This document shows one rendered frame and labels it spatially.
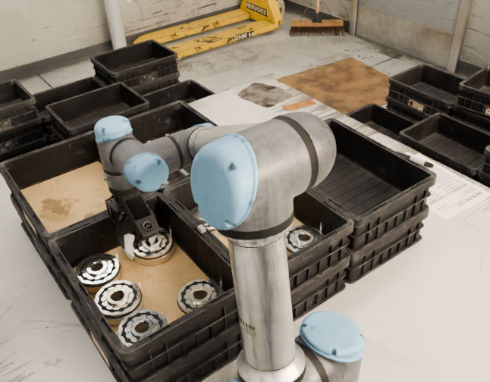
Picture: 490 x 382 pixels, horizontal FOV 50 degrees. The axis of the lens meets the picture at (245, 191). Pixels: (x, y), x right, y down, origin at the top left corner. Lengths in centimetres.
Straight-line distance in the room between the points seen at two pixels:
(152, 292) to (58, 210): 43
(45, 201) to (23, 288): 25
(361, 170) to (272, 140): 92
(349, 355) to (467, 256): 69
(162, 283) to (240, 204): 63
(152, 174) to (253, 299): 36
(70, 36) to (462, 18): 296
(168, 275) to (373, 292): 53
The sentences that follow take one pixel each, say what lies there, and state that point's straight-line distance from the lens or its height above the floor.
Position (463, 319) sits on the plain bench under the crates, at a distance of 142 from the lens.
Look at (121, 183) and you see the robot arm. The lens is 117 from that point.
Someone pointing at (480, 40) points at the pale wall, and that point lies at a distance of 421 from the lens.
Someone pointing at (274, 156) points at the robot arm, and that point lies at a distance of 69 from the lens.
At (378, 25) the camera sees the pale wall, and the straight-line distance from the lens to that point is 469.
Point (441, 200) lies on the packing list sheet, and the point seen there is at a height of 70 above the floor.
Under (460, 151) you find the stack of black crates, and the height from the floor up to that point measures 38.
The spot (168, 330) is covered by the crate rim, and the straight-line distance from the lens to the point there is 104.
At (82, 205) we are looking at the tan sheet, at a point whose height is 83.
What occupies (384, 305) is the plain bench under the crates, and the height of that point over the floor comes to 70.
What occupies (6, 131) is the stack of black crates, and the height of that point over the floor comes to 48.
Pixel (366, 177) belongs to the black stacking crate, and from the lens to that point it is 158.
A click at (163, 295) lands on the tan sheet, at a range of 124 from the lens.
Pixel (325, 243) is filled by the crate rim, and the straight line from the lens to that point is 121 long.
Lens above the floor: 174
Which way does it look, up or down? 37 degrees down
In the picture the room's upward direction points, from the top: 2 degrees counter-clockwise
